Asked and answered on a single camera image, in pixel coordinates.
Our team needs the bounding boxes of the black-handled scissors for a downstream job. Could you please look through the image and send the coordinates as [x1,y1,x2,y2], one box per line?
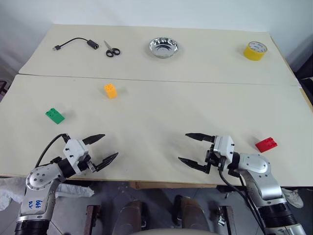
[104,40,121,58]

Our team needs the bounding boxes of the red toy brick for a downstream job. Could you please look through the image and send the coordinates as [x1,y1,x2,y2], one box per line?
[255,137,279,153]

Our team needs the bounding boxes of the white shoe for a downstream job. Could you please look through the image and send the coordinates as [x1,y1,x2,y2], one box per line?
[281,188,304,209]

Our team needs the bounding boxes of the dark rounded brown shape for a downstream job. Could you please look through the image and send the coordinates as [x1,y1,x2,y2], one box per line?
[172,194,209,230]
[119,200,150,231]

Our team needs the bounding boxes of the black chair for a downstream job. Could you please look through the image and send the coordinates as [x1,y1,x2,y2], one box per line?
[295,52,313,106]

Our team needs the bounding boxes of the shiny metal bowl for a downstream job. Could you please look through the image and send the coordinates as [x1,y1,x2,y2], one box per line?
[148,37,180,59]

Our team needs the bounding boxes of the black USB adapter cable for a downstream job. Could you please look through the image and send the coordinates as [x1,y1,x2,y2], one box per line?
[53,37,100,52]

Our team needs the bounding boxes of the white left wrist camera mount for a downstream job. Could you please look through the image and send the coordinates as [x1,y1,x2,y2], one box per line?
[63,139,90,173]

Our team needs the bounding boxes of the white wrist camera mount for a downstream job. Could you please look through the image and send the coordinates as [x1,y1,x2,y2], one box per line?
[213,136,236,164]
[63,139,90,173]

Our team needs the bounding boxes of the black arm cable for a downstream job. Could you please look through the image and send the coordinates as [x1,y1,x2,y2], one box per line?
[218,168,268,235]
[36,133,71,168]

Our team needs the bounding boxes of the green toy brick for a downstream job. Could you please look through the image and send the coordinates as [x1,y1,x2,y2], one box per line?
[45,107,66,125]

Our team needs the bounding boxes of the yellow tape roll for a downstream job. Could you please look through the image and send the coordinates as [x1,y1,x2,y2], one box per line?
[243,41,268,62]

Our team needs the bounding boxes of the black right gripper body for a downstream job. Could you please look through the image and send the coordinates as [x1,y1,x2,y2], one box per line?
[204,136,227,174]

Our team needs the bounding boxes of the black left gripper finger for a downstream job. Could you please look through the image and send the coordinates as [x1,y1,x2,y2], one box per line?
[93,152,119,172]
[82,133,106,146]

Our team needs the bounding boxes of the yellow toy brick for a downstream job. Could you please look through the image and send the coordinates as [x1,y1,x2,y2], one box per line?
[104,83,118,99]

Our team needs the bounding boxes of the white crumpled plastic sheet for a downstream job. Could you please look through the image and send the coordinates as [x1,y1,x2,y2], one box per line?
[0,176,95,212]

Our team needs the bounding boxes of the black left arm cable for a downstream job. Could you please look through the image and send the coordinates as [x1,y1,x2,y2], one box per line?
[36,133,71,168]

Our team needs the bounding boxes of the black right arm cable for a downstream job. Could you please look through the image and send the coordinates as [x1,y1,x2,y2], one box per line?
[218,168,268,235]

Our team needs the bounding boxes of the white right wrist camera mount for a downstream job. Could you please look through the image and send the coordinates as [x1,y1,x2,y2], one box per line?
[213,136,236,164]

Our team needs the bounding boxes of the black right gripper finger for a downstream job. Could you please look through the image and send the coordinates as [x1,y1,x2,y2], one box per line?
[184,132,216,143]
[178,157,209,174]

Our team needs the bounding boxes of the rusty metal bracket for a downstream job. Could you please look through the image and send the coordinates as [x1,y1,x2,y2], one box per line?
[85,205,102,235]
[214,205,236,235]

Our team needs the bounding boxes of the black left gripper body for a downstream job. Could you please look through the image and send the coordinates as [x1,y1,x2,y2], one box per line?
[77,158,97,174]

